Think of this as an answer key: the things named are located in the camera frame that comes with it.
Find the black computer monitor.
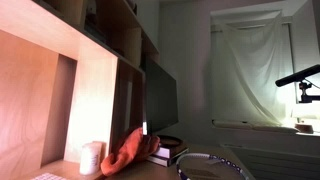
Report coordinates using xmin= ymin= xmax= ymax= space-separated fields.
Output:
xmin=142 ymin=56 xmax=179 ymax=136

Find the brown round bowl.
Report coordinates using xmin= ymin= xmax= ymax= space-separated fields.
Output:
xmin=156 ymin=134 xmax=184 ymax=150

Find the beige storage box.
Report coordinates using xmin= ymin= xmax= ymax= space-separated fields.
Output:
xmin=49 ymin=0 xmax=88 ymax=29
xmin=111 ymin=26 xmax=144 ymax=68

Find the white book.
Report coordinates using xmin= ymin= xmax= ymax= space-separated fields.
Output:
xmin=155 ymin=143 xmax=189 ymax=160

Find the wooden shelf unit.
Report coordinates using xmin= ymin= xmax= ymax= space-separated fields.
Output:
xmin=0 ymin=0 xmax=161 ymax=180

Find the orange cloth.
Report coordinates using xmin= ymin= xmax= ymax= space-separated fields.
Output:
xmin=100 ymin=127 xmax=162 ymax=177

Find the white curtain sheet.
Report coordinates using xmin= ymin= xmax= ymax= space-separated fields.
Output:
xmin=211 ymin=9 xmax=298 ymax=128

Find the white candle jar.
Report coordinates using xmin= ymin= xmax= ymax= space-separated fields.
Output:
xmin=79 ymin=141 xmax=103 ymax=176

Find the white windowsill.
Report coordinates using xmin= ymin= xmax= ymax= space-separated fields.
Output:
xmin=212 ymin=119 xmax=320 ymax=138

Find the white radiator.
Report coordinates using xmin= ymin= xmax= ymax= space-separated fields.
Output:
xmin=221 ymin=143 xmax=320 ymax=180

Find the white keyboard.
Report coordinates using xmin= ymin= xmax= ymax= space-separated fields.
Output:
xmin=30 ymin=172 xmax=68 ymax=180

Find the small brown dish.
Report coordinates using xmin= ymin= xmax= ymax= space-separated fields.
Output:
xmin=294 ymin=123 xmax=315 ymax=135

